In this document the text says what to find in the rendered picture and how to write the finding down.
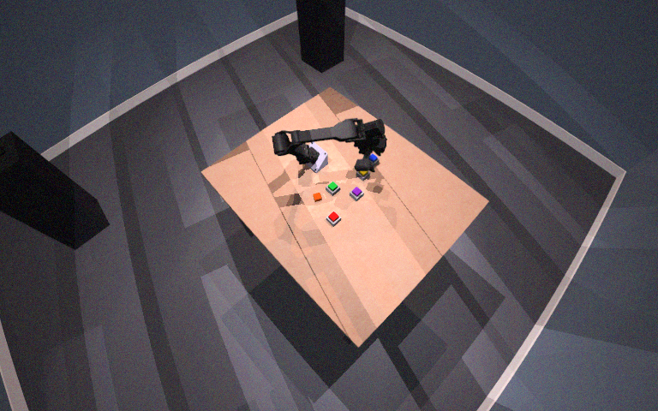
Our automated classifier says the red button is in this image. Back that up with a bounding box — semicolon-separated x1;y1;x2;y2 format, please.
326;211;341;227

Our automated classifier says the yellow button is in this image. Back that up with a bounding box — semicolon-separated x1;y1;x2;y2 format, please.
356;171;370;181

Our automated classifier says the purple button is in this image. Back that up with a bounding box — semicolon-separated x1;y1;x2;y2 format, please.
350;186;364;201

